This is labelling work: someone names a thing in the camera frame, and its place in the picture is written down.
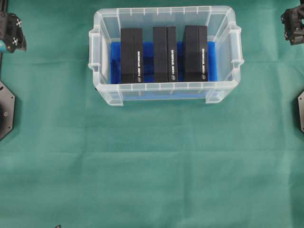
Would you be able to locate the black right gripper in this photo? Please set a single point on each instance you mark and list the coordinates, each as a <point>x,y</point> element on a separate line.
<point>293,20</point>

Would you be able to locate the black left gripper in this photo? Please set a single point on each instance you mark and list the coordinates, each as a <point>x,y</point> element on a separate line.
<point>11,34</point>

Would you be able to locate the black box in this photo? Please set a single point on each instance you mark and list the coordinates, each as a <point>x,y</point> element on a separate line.
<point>165,54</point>
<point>195,54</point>
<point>132,68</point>

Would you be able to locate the clear plastic storage case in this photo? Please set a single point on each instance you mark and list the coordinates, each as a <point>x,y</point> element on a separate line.
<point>224,52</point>

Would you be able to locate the white paper label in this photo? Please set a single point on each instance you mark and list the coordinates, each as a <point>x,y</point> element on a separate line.
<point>105,61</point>

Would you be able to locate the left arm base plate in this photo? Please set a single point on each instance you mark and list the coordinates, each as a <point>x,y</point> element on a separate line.
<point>7,106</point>

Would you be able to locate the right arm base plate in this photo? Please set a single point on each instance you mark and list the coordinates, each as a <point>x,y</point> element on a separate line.
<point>301,110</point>

